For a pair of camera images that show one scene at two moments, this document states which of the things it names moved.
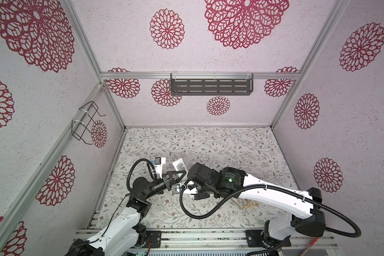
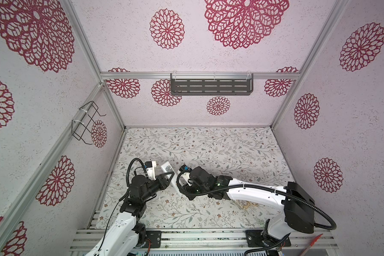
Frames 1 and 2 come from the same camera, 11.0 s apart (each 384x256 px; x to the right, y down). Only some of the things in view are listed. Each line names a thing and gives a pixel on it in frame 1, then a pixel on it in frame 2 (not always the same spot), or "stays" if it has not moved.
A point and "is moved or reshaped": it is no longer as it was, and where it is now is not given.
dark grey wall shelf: x=212 y=84 stays
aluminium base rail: x=228 y=239 stays
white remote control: x=180 y=166 is moved or reshaped
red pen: x=314 y=240 stays
